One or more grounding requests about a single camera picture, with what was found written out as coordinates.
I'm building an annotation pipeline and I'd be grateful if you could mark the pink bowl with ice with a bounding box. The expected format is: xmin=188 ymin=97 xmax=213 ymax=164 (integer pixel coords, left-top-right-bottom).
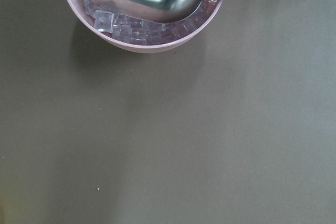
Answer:
xmin=67 ymin=0 xmax=223 ymax=54

